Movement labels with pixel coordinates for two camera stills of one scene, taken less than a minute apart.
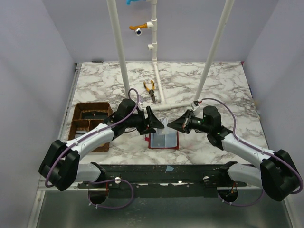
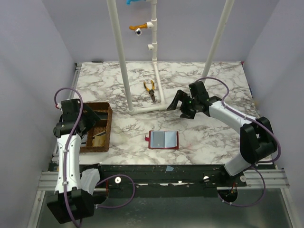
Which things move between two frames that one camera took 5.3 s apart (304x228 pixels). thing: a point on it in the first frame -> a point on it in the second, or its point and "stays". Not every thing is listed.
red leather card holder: (169, 141) stays
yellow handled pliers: (151, 91) stays
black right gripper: (186, 121) -> (186, 104)
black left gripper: (146, 120) -> (88, 116)
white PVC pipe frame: (153, 25) stays
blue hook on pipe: (128, 2) stays
